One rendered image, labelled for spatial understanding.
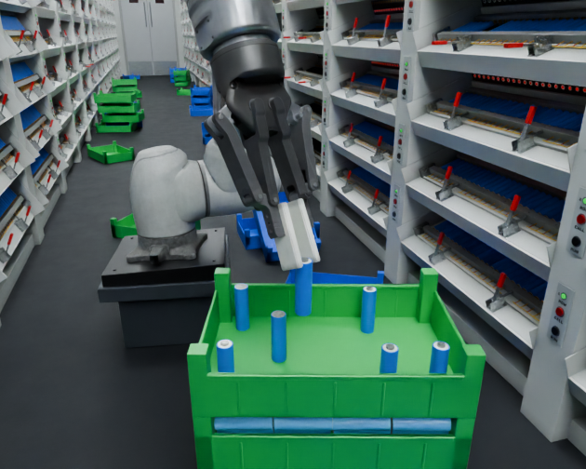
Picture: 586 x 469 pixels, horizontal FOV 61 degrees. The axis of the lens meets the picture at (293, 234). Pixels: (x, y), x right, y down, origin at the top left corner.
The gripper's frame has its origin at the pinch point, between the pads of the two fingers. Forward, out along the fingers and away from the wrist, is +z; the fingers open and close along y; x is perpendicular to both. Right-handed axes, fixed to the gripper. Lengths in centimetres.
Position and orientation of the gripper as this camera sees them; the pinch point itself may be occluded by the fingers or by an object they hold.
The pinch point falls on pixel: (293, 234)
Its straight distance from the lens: 53.7
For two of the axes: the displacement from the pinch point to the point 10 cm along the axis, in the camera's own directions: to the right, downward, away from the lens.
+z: 2.6, 9.6, 0.2
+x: 6.0, -1.5, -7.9
